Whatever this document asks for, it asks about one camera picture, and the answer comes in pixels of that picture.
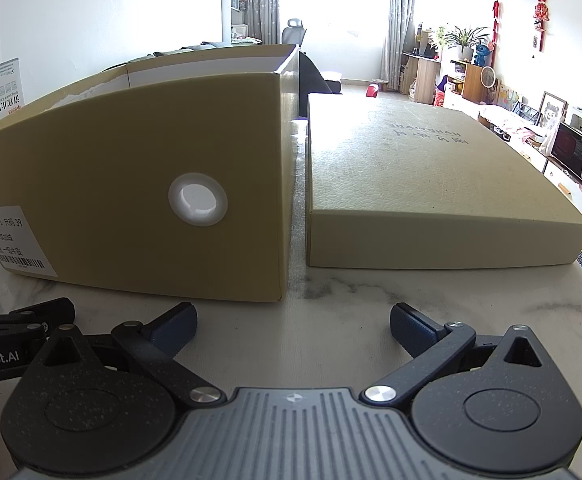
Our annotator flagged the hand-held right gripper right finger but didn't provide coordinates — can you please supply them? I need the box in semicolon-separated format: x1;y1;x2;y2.
362;303;546;407

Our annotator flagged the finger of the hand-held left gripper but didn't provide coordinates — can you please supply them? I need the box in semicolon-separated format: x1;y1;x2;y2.
0;297;76;348

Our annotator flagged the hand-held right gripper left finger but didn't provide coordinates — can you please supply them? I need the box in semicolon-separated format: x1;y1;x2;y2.
37;302;222;409

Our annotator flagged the cardboard box lid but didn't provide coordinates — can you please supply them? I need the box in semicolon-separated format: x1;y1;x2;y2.
305;92;582;268

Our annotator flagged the cardboard shoe box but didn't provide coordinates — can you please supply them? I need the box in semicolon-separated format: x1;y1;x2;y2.
0;44;302;304

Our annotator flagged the white marble desktop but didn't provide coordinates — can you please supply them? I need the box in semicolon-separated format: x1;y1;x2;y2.
0;116;582;480

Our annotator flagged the white low cabinet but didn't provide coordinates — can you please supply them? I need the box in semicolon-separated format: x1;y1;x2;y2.
476;105;582;216

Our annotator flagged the black microwave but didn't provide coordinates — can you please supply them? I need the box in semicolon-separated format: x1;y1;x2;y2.
550;121;582;192

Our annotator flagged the wooden cabinet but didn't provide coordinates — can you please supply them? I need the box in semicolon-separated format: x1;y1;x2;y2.
443;59;494;106

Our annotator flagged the wooden computer desk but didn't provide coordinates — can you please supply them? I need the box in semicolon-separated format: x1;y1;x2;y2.
401;52;442;104

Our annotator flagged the framed cartoon picture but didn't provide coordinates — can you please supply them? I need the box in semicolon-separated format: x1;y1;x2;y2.
538;91;569;127

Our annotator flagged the blue plush toy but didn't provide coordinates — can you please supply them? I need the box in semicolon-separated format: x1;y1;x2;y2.
473;42;495;68

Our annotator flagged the potted green plant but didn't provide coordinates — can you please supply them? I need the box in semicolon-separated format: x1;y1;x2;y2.
441;25;490;63

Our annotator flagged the grey curtain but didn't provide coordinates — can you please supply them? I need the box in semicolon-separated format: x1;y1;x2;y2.
380;0;424;92
245;0;282;46

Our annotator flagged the grey office chair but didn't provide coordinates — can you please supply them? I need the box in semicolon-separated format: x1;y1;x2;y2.
281;18;306;47

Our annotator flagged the red chili string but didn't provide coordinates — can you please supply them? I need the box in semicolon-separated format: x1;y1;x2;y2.
491;0;503;58

